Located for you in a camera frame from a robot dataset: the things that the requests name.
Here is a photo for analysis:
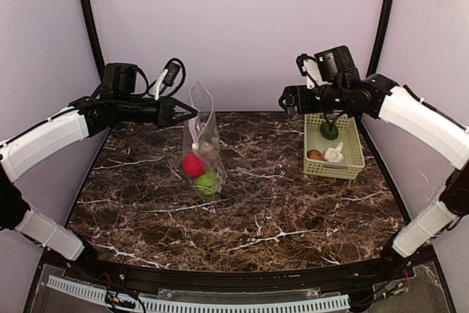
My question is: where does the brown potato toy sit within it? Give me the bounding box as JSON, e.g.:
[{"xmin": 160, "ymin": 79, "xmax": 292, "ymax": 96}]
[{"xmin": 306, "ymin": 150, "xmax": 323, "ymax": 161}]

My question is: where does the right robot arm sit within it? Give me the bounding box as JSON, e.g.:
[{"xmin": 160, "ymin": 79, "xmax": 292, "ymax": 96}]
[{"xmin": 278, "ymin": 45, "xmax": 468, "ymax": 262}]

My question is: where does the black front table rail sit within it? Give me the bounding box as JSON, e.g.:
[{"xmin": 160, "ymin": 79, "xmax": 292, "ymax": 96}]
[{"xmin": 46, "ymin": 237, "xmax": 404, "ymax": 295}]

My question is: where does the red pepper toy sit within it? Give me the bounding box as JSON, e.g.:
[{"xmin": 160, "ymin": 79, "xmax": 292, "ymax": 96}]
[{"xmin": 182, "ymin": 153, "xmax": 205, "ymax": 177}]

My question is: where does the green apple toy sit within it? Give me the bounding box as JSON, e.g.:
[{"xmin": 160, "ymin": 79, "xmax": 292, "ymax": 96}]
[{"xmin": 195, "ymin": 172, "xmax": 219, "ymax": 196}]

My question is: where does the clear zip top bag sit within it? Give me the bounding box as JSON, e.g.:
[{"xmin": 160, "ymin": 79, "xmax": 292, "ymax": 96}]
[{"xmin": 182, "ymin": 81, "xmax": 226, "ymax": 202}]

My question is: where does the right black corner post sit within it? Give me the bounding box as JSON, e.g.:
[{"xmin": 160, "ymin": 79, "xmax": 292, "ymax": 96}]
[{"xmin": 366, "ymin": 0, "xmax": 394, "ymax": 76}]

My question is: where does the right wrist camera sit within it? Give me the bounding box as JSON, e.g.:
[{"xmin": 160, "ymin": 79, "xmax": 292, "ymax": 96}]
[{"xmin": 296, "ymin": 54, "xmax": 323, "ymax": 89}]

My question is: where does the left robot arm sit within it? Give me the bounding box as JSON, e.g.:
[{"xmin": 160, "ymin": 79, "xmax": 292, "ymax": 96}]
[{"xmin": 1, "ymin": 58, "xmax": 197, "ymax": 262}]

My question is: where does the white garlic toy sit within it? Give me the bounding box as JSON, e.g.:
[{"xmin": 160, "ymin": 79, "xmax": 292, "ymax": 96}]
[{"xmin": 323, "ymin": 141, "xmax": 344, "ymax": 163}]

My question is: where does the dark green pepper toy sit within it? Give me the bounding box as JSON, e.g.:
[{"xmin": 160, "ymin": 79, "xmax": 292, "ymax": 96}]
[{"xmin": 320, "ymin": 122, "xmax": 339, "ymax": 141}]

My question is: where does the green plastic basket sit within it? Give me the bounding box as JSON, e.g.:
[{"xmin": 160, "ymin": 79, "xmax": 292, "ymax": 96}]
[{"xmin": 303, "ymin": 114, "xmax": 365, "ymax": 180}]

